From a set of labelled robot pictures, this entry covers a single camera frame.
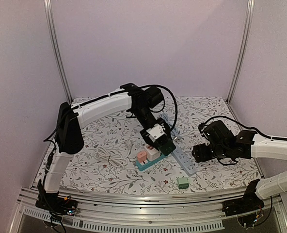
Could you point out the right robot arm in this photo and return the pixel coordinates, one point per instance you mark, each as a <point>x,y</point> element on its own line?
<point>247,144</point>

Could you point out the teal power strip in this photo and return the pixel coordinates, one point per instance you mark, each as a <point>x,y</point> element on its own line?
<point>148,164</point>

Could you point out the light blue power strip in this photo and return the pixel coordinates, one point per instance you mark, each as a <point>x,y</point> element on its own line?
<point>185,161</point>

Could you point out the aluminium front rail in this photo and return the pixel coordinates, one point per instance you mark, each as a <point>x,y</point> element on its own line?
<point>174,213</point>

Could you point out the floral patterned table mat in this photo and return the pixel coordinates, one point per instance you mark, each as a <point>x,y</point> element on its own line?
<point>107,161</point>

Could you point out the pink plug adapter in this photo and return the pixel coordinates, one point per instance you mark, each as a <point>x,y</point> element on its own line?
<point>142,158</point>

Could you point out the aluminium frame post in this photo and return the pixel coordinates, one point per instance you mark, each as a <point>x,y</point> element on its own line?
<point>56,49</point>
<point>242,50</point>

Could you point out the white cube socket adapter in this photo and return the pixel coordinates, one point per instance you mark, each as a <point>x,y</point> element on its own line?
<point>152,153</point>

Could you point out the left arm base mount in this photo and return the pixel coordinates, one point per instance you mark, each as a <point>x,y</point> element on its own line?
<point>57,205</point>

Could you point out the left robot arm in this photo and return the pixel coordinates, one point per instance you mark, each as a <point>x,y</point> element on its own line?
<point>67,137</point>

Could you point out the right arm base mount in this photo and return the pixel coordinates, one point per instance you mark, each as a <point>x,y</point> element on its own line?
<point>249,205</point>

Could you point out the right aluminium frame post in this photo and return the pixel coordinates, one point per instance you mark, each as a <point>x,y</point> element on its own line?
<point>242,50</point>

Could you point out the dark green cube adapter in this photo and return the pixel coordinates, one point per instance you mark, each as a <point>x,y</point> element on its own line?
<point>165,146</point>

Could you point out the light green plug adapter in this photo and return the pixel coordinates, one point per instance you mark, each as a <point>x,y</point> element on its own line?
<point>183,183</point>

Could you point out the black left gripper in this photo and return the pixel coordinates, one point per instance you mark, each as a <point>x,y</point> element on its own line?
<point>166,129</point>

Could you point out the left aluminium frame post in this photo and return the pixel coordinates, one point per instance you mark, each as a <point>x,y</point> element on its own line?
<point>56,49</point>

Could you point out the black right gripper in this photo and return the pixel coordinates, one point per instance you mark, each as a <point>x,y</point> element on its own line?
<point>201,153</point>

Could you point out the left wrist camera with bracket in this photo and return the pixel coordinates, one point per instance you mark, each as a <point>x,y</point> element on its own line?
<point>155,132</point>

